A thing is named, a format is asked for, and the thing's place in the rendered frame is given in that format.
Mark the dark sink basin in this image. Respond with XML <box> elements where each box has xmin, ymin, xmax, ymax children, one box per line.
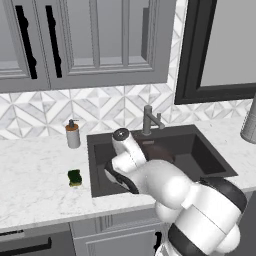
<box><xmin>86</xmin><ymin>124</ymin><xmax>239</xmax><ymax>199</ymax></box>

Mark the black cupboard door handle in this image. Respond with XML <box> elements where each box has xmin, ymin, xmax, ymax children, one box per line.
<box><xmin>14</xmin><ymin>4</ymin><xmax>39</xmax><ymax>80</ymax></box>
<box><xmin>44</xmin><ymin>4</ymin><xmax>64</xmax><ymax>79</ymax></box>

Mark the small black lower cupboard handle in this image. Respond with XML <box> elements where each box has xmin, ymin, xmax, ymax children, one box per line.
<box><xmin>153</xmin><ymin>231</ymin><xmax>163</xmax><ymax>252</ymax></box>

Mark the green yellow sponge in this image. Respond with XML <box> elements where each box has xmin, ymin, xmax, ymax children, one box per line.
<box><xmin>67</xmin><ymin>169</ymin><xmax>84</xmax><ymax>189</ymax></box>

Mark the grey lower cupboard front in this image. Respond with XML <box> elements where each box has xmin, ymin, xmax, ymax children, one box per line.
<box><xmin>69</xmin><ymin>208</ymin><xmax>168</xmax><ymax>256</ymax></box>

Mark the black window frame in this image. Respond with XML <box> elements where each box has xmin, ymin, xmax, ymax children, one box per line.
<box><xmin>173</xmin><ymin>0</ymin><xmax>256</xmax><ymax>106</ymax></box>

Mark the grey metal tap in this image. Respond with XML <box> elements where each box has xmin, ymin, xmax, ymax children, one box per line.
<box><xmin>142</xmin><ymin>104</ymin><xmax>166</xmax><ymax>136</ymax></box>

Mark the dark grey dishwasher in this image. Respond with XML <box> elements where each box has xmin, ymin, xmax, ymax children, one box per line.
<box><xmin>0</xmin><ymin>222</ymin><xmax>76</xmax><ymax>256</ymax></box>

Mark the grey narrow upper cupboard door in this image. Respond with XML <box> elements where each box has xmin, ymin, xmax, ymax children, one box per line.
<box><xmin>0</xmin><ymin>0</ymin><xmax>52</xmax><ymax>94</ymax></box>

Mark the black dishwasher handle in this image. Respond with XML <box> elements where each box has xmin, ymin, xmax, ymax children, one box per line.
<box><xmin>0</xmin><ymin>236</ymin><xmax>53</xmax><ymax>256</ymax></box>

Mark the grey wide upper cupboard door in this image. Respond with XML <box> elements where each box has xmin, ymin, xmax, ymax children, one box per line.
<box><xmin>34</xmin><ymin>0</ymin><xmax>177</xmax><ymax>91</ymax></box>

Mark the white soap dispenser brown top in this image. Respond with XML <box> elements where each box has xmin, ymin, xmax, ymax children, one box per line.
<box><xmin>65</xmin><ymin>118</ymin><xmax>82</xmax><ymax>150</ymax></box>

